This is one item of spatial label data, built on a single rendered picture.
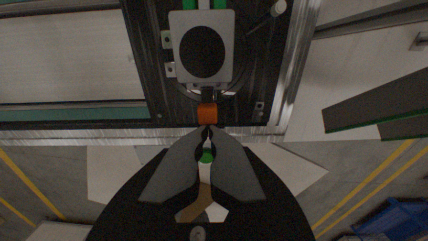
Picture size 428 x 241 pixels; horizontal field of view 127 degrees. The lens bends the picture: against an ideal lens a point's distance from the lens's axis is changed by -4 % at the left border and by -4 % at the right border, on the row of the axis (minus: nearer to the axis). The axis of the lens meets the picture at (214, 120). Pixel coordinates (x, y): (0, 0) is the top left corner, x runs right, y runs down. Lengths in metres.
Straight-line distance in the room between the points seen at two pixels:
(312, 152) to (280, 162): 1.58
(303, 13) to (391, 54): 0.34
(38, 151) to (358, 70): 3.16
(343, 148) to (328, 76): 1.99
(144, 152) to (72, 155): 2.25
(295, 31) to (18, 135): 0.63
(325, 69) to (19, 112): 0.75
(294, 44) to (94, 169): 0.75
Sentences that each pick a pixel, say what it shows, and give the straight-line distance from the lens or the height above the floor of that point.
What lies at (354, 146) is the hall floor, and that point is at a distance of 2.49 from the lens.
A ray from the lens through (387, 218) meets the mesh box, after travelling 4.52.
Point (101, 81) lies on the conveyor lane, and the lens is 0.36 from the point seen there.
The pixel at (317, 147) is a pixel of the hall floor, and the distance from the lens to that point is 2.10.
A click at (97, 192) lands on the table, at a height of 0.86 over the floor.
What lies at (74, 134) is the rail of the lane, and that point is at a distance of 0.42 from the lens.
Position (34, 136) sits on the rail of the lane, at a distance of 0.51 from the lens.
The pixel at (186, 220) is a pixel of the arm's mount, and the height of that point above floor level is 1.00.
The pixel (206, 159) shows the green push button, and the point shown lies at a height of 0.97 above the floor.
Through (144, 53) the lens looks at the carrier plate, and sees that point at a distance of 0.24.
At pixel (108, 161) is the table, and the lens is 0.62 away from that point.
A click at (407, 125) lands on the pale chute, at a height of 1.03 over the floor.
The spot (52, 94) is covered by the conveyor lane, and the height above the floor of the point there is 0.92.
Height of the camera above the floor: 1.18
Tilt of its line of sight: 62 degrees down
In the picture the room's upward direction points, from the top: 179 degrees clockwise
